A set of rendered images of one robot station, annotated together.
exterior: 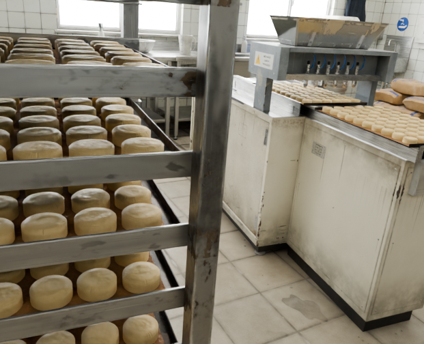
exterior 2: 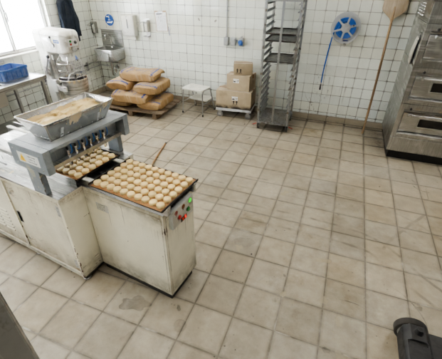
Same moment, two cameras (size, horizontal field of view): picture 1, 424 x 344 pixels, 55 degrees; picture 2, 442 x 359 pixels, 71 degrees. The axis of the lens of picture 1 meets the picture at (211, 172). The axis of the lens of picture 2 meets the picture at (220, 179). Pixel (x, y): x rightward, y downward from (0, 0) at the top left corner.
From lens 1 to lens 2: 77 cm
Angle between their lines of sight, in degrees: 38
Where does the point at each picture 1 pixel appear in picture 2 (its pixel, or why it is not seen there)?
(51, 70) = not seen: outside the picture
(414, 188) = (172, 226)
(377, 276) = (169, 273)
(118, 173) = not seen: outside the picture
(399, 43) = (112, 35)
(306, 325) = (141, 316)
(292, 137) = (78, 202)
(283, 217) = (94, 250)
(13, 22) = not seen: outside the picture
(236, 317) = (96, 342)
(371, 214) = (153, 243)
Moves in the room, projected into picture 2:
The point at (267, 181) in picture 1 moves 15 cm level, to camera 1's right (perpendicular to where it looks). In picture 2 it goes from (74, 238) to (95, 229)
